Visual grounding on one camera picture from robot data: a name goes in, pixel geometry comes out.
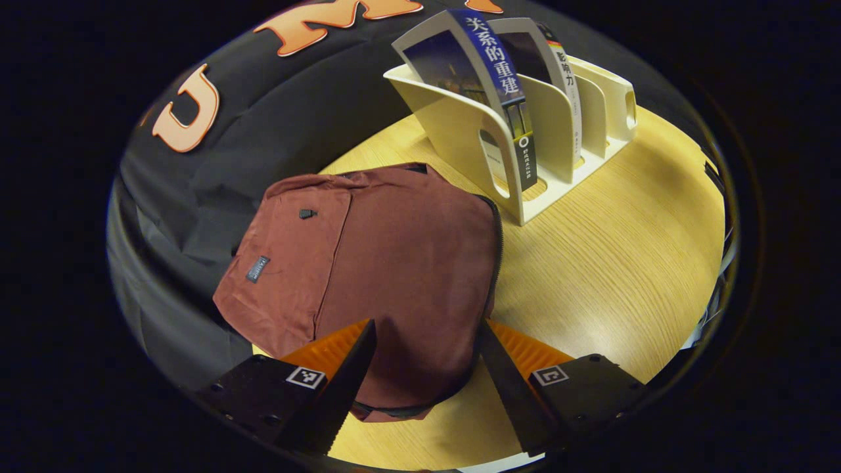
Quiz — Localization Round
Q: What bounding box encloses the blue book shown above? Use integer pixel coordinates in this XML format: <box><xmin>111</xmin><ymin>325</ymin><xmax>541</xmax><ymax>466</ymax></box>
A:
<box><xmin>392</xmin><ymin>8</ymin><xmax>538</xmax><ymax>192</ymax></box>

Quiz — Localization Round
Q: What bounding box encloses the white plastic bookshelf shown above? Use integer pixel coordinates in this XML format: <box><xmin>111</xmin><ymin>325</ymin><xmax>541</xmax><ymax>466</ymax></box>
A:
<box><xmin>384</xmin><ymin>18</ymin><xmax>638</xmax><ymax>227</ymax></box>

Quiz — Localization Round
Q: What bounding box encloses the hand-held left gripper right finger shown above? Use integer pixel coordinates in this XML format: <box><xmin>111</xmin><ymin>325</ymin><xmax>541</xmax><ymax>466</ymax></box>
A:
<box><xmin>478</xmin><ymin>320</ymin><xmax>648</xmax><ymax>457</ymax></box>

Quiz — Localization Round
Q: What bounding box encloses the white book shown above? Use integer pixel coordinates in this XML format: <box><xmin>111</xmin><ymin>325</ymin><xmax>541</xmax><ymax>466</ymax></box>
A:
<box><xmin>489</xmin><ymin>18</ymin><xmax>584</xmax><ymax>168</ymax></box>

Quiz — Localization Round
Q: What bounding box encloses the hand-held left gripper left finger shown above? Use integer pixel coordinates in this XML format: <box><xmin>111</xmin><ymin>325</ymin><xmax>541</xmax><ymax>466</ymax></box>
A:
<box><xmin>197</xmin><ymin>319</ymin><xmax>378</xmax><ymax>457</ymax></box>

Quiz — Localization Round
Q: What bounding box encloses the maroon schoolbag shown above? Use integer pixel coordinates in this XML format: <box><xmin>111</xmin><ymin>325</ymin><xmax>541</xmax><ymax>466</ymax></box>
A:
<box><xmin>212</xmin><ymin>162</ymin><xmax>505</xmax><ymax>422</ymax></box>

